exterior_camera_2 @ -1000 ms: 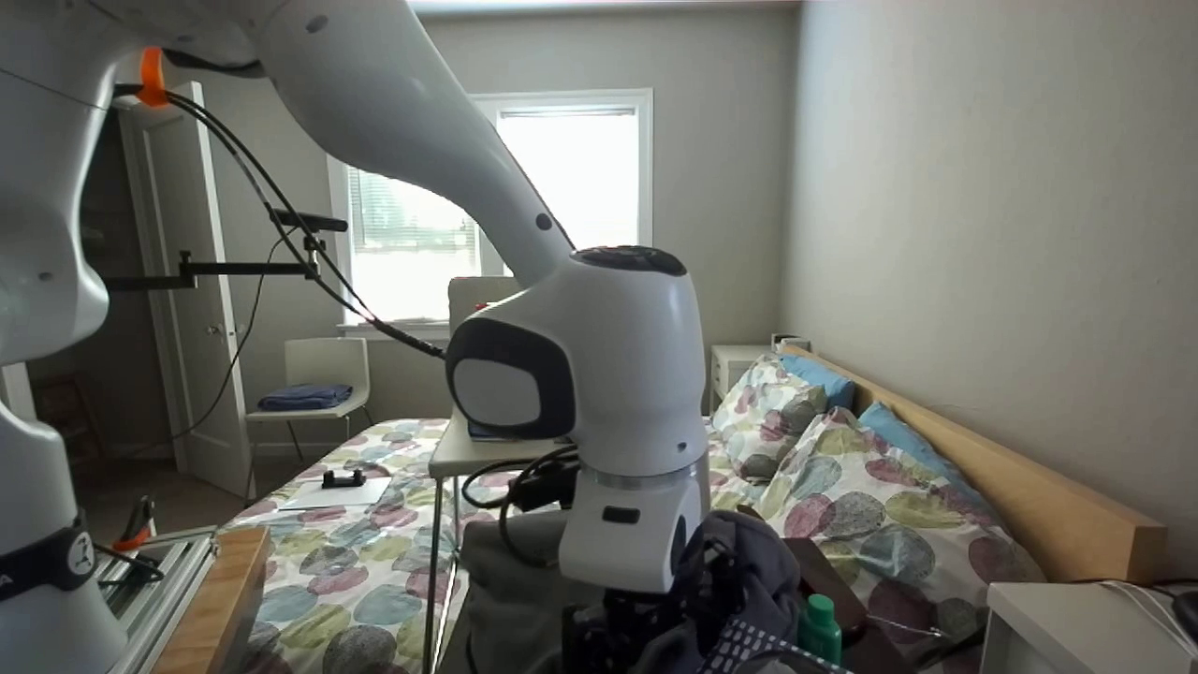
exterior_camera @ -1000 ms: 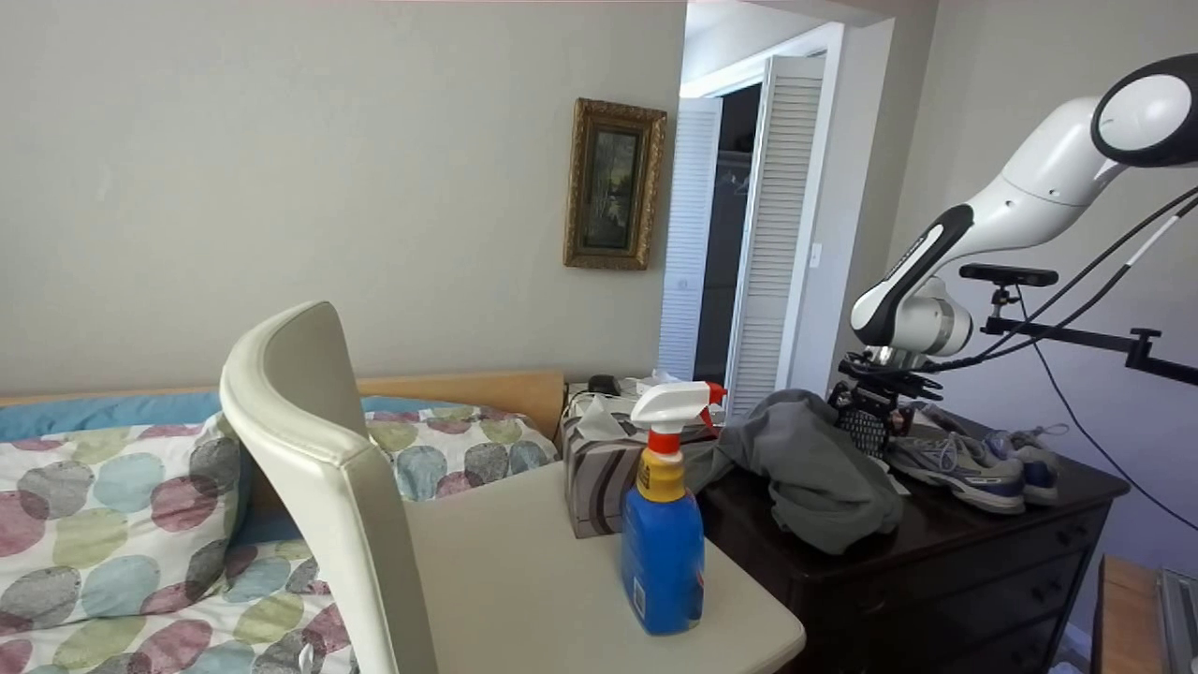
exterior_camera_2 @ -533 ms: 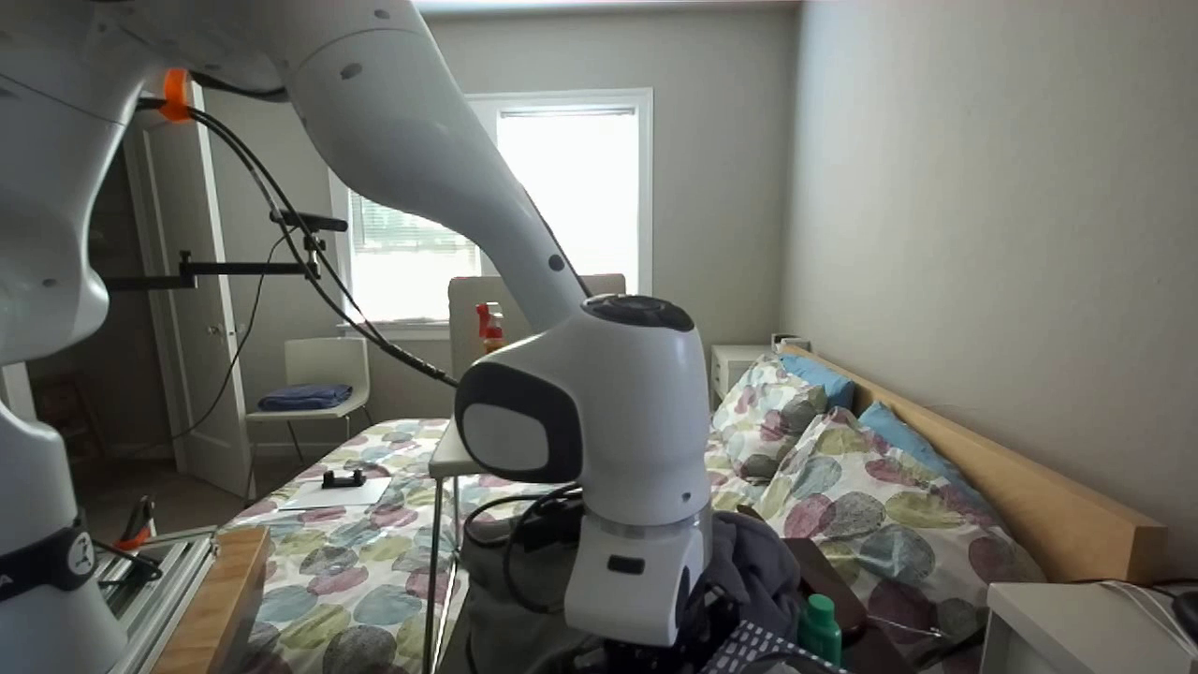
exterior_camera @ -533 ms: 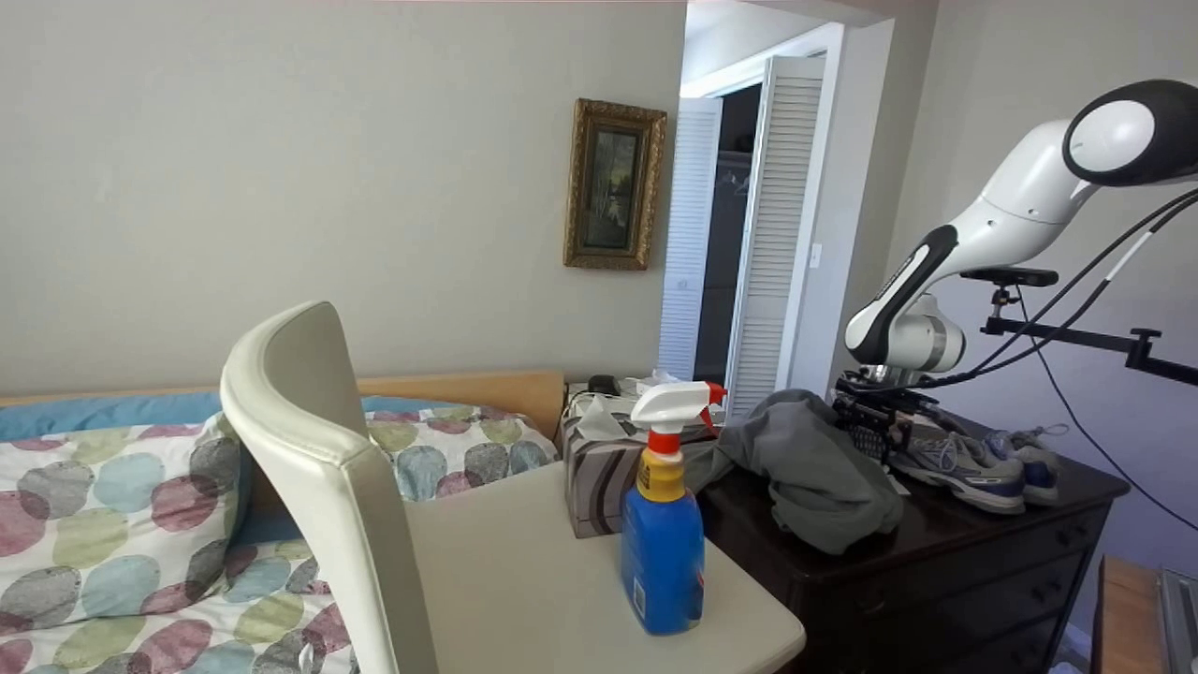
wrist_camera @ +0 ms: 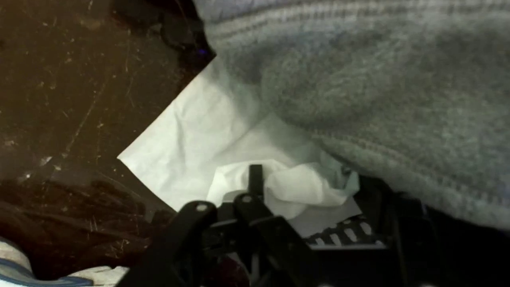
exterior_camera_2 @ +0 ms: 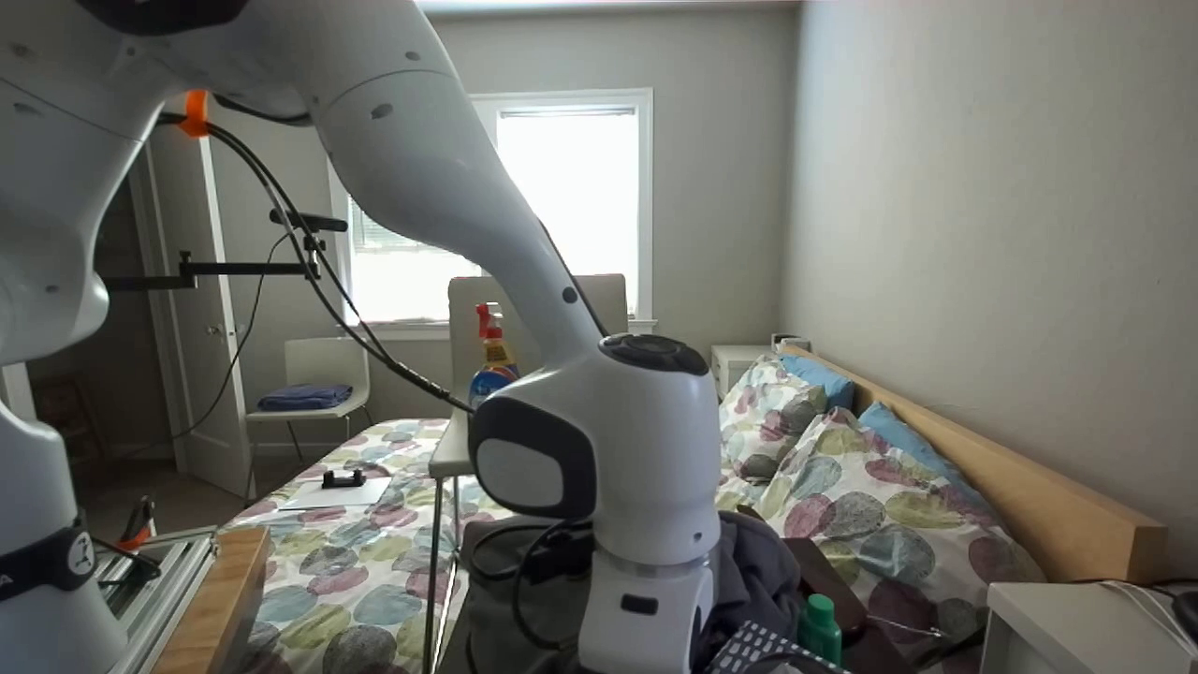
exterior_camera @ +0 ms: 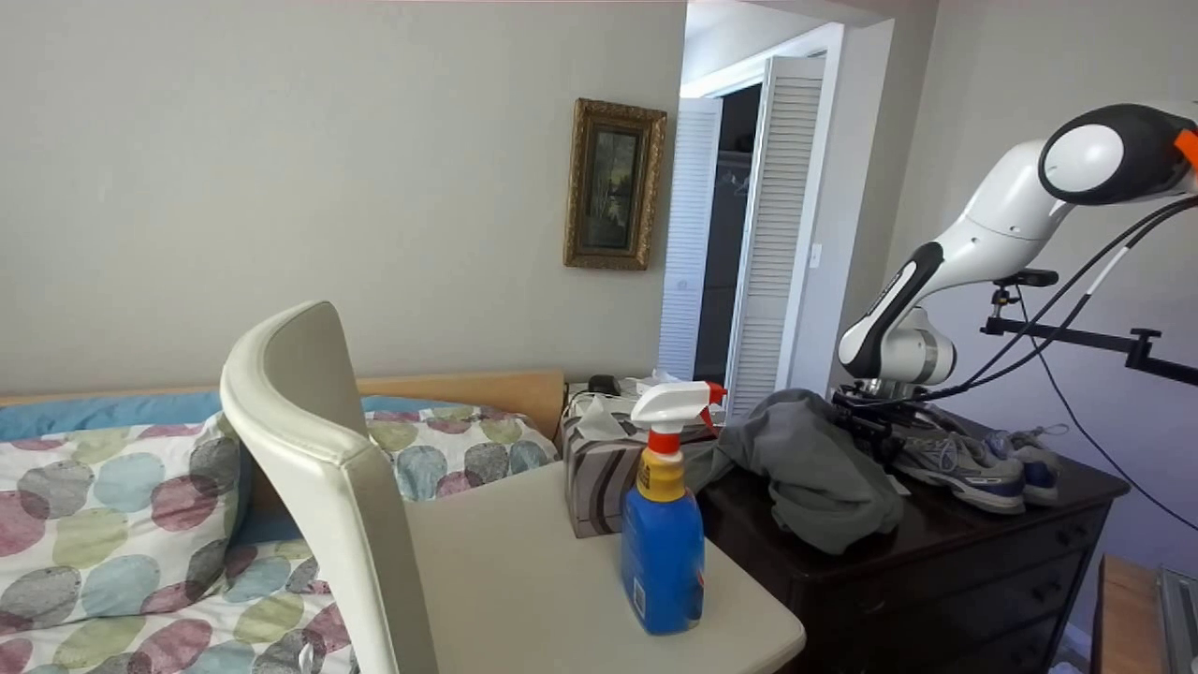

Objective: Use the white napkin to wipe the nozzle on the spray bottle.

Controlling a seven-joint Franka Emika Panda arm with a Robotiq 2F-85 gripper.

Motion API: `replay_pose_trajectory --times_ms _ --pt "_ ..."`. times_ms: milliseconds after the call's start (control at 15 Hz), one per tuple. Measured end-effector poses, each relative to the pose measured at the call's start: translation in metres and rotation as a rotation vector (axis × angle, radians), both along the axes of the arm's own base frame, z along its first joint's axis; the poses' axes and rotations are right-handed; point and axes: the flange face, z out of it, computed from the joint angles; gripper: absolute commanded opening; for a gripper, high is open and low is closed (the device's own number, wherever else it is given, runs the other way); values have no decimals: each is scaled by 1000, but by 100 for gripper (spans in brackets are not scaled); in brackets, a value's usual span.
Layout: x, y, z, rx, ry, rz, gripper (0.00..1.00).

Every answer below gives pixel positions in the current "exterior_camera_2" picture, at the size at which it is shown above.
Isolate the red handled tool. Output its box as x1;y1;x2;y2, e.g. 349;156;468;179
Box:
120;496;160;556

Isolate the grey metal frame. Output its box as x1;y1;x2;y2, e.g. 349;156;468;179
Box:
97;519;216;668

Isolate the small green bottle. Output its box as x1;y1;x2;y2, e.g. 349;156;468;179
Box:
801;593;845;668

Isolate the black stereo camera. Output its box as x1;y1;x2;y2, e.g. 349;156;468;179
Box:
264;206;352;235

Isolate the blue pillow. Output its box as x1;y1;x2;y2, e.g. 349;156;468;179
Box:
854;400;965;483
780;347;863;407

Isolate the spotted pastel duvet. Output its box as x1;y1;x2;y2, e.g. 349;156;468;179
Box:
216;416;500;674

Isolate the white plastic chair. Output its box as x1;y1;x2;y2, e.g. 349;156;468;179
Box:
243;332;374;478

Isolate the light wooden table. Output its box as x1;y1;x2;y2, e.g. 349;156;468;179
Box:
155;526;272;674

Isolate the bright window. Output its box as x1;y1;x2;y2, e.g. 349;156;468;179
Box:
332;88;658;331

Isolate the white panel door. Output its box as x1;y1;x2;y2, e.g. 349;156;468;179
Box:
126;118;258;503

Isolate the blue spray bottle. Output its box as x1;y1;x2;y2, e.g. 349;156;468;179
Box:
468;299;520;407

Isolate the orange cable clip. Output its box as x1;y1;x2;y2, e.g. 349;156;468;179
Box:
176;88;216;138

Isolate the black cable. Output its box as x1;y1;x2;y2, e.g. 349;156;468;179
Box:
155;109;484;420
459;516;600;659

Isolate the grey sweatshirt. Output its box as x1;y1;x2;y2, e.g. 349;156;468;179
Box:
698;504;817;670

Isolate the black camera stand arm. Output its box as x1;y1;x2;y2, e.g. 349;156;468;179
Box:
105;249;314;294

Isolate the blue seat cushion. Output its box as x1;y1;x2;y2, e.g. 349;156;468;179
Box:
255;381;356;416

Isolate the white box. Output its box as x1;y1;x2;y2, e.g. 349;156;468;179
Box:
977;576;1198;674

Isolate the black white patterned cloth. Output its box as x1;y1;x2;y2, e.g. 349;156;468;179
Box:
706;618;854;674

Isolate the dark wooden dresser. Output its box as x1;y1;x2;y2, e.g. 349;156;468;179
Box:
780;534;933;674

